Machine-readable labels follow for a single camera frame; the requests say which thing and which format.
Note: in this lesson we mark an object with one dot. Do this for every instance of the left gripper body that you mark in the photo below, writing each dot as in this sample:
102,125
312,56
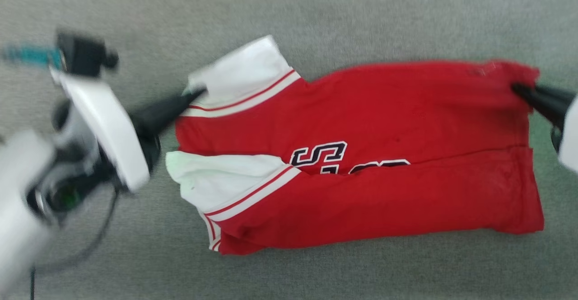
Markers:
67,178

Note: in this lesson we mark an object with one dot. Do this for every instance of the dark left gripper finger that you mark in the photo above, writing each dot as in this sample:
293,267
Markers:
158,126
162,108

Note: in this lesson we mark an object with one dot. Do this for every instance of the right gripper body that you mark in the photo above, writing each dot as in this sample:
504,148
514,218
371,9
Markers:
557,138

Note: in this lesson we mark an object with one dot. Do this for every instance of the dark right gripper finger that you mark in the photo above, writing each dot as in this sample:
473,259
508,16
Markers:
548,94
553,110

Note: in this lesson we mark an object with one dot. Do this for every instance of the red white sports jersey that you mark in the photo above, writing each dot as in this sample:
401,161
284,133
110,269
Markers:
384,105

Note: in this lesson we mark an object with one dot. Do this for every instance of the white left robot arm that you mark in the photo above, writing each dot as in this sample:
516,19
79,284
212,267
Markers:
18,200

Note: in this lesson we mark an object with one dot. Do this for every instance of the white right wrist camera cover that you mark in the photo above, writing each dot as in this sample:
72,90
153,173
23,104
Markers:
570,146

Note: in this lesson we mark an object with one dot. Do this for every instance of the white wrist camera cover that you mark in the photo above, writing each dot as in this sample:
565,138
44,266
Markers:
108,128
570,146

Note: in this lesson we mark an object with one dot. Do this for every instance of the white left wrist camera cover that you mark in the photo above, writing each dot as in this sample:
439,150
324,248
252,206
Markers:
108,128

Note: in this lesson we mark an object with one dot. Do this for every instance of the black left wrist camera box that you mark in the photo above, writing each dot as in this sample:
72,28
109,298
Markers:
83,53

